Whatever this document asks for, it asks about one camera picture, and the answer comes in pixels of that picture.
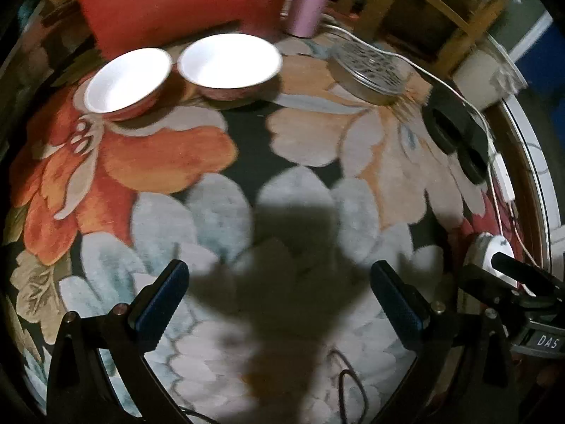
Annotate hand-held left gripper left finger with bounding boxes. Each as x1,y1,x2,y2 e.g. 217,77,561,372
46,260,190,424

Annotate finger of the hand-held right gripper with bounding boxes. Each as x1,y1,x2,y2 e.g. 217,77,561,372
457,264,536,314
490,251,565,294

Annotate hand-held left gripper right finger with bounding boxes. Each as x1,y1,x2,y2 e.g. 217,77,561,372
370,260,513,424

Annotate small red patterned bowl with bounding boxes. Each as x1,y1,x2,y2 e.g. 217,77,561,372
83,48,173,122

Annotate large red patterned bowl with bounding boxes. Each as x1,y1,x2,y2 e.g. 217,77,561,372
177,33,283,101

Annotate white power adapter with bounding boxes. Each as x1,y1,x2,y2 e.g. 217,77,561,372
492,154,517,201

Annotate white container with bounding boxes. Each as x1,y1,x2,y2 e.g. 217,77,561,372
450,46,528,111

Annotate blue box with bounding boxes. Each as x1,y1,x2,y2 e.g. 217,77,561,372
516,40,565,93

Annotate round perforated metal tray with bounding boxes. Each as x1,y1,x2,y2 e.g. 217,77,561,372
327,43,409,106

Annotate wooden chair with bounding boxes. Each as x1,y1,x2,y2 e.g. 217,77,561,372
349,0,508,80

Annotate red box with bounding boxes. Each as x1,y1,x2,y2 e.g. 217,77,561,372
62,0,305,60

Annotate pink bottle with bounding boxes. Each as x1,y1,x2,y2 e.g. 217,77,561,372
282,0,343,38

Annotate black cable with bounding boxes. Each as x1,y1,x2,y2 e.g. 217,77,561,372
177,349,369,424

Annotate white cable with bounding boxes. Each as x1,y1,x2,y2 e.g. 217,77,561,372
320,24,537,266

